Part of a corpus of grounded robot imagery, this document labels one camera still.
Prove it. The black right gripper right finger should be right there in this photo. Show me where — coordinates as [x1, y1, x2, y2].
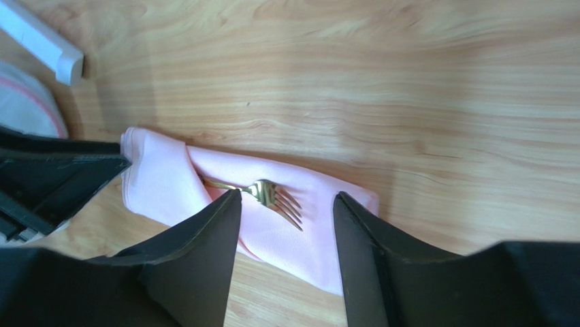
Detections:
[334, 192, 579, 326]

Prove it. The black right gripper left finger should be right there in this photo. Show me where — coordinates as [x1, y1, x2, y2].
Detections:
[1, 191, 242, 326]

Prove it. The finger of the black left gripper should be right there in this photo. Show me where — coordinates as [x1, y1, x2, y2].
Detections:
[1, 127, 120, 155]
[1, 151, 130, 241]

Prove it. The pink cloth napkin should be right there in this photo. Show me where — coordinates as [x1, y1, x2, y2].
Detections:
[120, 127, 379, 295]

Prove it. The metal clothes rack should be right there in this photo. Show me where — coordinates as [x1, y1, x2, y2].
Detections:
[1, 1, 84, 86]

